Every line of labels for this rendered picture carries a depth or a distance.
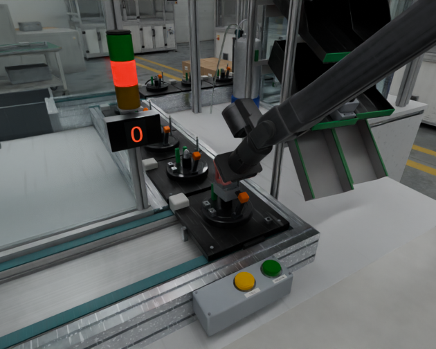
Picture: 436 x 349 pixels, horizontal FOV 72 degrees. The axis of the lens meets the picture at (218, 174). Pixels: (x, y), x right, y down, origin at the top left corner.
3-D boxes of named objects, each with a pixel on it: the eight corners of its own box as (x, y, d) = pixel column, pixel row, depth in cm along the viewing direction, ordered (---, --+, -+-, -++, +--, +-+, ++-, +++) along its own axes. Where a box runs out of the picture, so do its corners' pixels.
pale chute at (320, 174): (344, 192, 87) (354, 189, 83) (304, 201, 84) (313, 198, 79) (314, 105, 94) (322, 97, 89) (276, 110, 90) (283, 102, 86)
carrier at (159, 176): (237, 183, 99) (237, 149, 92) (167, 205, 88) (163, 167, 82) (203, 155, 117) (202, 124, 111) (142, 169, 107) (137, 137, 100)
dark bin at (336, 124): (353, 125, 79) (369, 103, 73) (311, 131, 75) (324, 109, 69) (305, 61, 93) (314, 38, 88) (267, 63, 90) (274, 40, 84)
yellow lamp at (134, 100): (143, 107, 68) (140, 85, 65) (121, 111, 66) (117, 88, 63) (137, 102, 71) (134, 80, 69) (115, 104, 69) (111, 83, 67)
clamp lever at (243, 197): (242, 215, 77) (250, 197, 71) (235, 217, 76) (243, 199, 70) (235, 203, 79) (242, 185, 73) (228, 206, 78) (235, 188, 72)
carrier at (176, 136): (202, 154, 117) (201, 124, 111) (142, 169, 107) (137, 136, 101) (178, 133, 135) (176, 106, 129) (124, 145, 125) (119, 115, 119)
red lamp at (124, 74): (140, 84, 65) (138, 61, 63) (117, 87, 63) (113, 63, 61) (134, 79, 69) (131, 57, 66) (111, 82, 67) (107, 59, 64)
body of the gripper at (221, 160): (212, 158, 69) (223, 144, 63) (249, 149, 74) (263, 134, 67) (223, 184, 68) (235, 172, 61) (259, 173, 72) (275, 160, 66)
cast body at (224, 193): (240, 197, 78) (239, 172, 75) (225, 202, 76) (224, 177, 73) (223, 185, 84) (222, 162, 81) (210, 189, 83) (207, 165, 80)
